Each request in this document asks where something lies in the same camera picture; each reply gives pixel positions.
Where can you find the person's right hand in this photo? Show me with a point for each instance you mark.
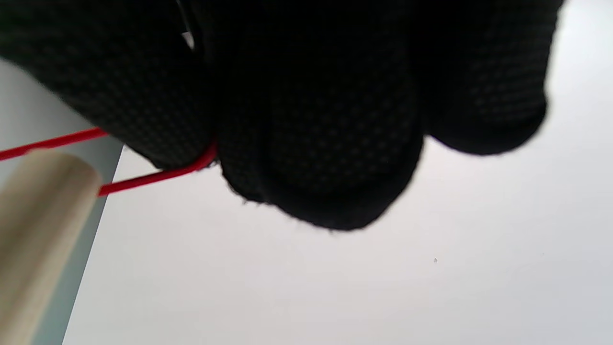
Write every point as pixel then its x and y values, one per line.
pixel 311 96

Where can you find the wooden rack with two posts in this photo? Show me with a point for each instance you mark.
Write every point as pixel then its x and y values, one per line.
pixel 38 230

